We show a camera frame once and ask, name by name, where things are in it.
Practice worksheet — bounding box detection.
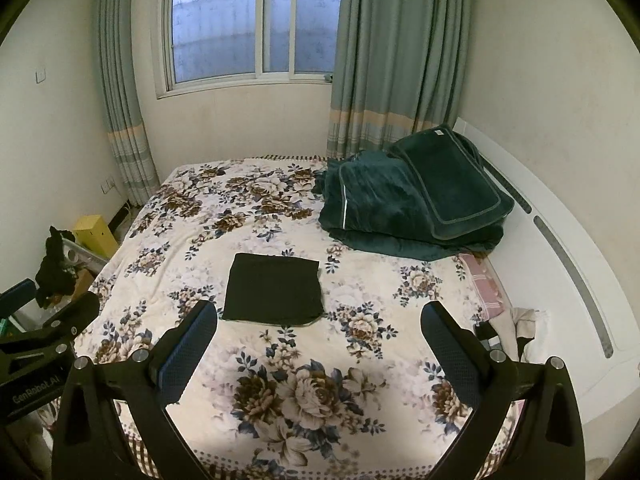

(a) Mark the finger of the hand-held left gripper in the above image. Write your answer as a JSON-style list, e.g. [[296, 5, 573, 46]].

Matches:
[[0, 280, 39, 318], [0, 291, 101, 361]]

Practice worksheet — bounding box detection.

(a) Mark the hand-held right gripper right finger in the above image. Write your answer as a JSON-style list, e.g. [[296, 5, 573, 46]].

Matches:
[[420, 301, 587, 480]]

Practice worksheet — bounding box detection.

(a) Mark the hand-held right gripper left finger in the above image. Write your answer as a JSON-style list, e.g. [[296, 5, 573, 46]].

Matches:
[[52, 300, 219, 480]]

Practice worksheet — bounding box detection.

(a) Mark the black garment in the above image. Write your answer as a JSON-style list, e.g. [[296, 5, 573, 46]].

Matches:
[[221, 252, 325, 328]]

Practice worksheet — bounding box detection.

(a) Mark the black cloth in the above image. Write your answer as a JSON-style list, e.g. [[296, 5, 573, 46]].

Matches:
[[36, 226, 83, 309]]

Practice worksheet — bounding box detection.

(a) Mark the pink striped cloth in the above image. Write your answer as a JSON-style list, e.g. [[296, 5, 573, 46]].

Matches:
[[457, 252, 512, 322]]

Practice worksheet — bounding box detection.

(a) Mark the yellow box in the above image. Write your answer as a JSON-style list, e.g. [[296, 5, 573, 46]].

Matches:
[[72, 215, 121, 262]]

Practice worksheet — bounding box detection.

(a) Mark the white cloth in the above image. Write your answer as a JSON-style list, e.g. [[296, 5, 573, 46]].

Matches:
[[487, 307, 552, 362]]

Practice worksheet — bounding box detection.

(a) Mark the dark green folded blanket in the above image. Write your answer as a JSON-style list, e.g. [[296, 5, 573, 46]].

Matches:
[[314, 152, 506, 262]]

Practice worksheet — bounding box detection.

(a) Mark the dark green pillow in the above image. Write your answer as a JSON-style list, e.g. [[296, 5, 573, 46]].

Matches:
[[387, 124, 516, 242]]

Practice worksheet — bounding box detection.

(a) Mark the floral printed blanket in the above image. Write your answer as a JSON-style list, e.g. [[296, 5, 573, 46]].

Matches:
[[47, 155, 521, 480]]

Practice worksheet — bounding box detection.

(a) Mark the white headboard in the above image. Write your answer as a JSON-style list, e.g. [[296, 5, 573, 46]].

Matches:
[[452, 117, 640, 461]]

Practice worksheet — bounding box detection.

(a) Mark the green banded curtain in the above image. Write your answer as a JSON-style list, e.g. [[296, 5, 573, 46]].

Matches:
[[95, 0, 162, 209], [326, 0, 473, 162]]

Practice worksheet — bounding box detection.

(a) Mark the white framed window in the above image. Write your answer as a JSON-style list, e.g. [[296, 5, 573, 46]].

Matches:
[[155, 0, 347, 99]]

